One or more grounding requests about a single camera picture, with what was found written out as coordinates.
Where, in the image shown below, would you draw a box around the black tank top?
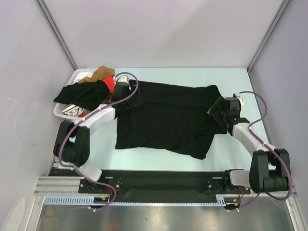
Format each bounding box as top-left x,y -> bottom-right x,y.
115,81 -> 227,159

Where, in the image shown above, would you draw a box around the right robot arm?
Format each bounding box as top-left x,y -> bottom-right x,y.
207,93 -> 293,199

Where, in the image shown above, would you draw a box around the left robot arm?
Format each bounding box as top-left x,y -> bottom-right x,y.
53,72 -> 142,193

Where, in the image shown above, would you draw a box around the brown garment in basket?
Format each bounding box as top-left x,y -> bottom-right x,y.
77,65 -> 116,84

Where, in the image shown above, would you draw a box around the striped black white garment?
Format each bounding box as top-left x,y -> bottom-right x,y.
62,104 -> 90,118

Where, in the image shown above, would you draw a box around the white laundry basket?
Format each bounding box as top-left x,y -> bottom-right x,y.
53,69 -> 94,120

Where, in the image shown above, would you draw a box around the slotted cable duct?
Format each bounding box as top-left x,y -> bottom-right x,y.
44,195 -> 241,205

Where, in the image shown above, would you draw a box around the left aluminium frame post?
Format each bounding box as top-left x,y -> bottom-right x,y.
35,0 -> 78,70

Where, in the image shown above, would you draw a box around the aluminium frame post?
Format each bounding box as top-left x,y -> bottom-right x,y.
247,0 -> 292,74
35,0 -> 78,70

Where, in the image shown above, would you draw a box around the aluminium extrusion rail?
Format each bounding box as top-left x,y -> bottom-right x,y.
34,176 -> 81,195

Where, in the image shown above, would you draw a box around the right aluminium frame post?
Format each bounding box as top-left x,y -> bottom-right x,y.
247,0 -> 292,74

